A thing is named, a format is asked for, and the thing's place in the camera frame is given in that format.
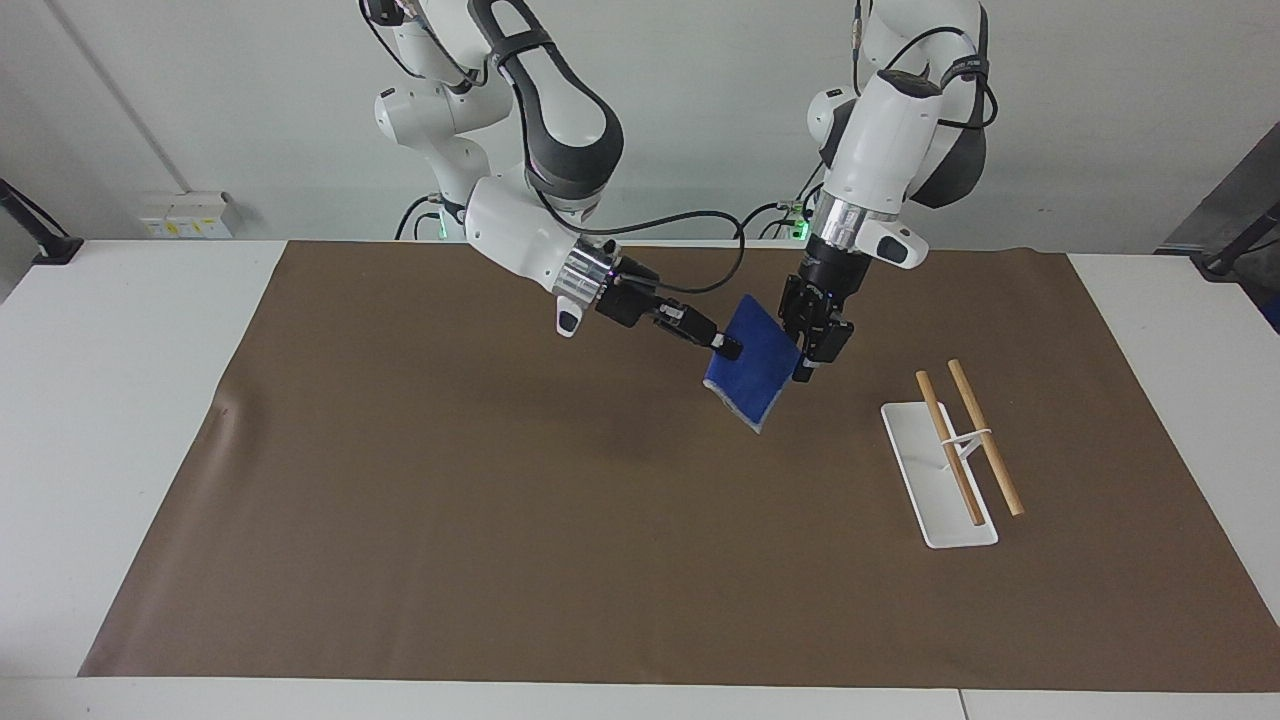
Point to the white wall conduit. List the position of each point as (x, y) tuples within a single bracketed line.
[(120, 95)]

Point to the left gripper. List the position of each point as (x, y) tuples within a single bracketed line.
[(825, 290)]

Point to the black stand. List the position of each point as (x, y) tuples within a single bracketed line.
[(1235, 245), (45, 238)]

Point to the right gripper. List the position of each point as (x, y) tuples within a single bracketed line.
[(628, 303)]

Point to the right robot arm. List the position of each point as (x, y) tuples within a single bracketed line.
[(520, 235)]

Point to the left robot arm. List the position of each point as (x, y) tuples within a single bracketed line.
[(885, 140)]

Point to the white towel rack wooden rods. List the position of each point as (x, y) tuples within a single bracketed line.
[(935, 470)]

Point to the white wall socket box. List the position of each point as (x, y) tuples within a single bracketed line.
[(190, 215)]

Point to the blue towel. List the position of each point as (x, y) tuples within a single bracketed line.
[(755, 365)]

